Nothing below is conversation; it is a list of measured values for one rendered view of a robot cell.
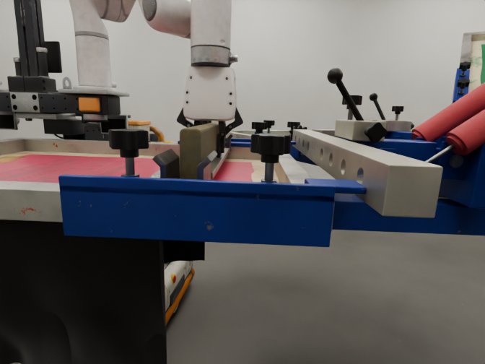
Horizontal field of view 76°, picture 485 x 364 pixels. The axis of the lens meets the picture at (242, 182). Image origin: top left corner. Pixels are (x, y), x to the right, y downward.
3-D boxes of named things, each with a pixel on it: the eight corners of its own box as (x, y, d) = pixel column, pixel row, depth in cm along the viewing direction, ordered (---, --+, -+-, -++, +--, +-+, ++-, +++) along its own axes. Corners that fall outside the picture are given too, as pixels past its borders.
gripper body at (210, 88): (238, 64, 63) (237, 120, 65) (188, 63, 63) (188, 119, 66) (236, 57, 56) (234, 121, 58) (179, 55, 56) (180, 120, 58)
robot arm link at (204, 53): (238, 54, 62) (238, 68, 63) (194, 53, 63) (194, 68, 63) (237, 46, 55) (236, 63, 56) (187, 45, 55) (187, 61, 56)
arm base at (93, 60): (94, 92, 109) (91, 45, 106) (128, 93, 107) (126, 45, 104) (63, 89, 94) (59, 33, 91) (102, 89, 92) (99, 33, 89)
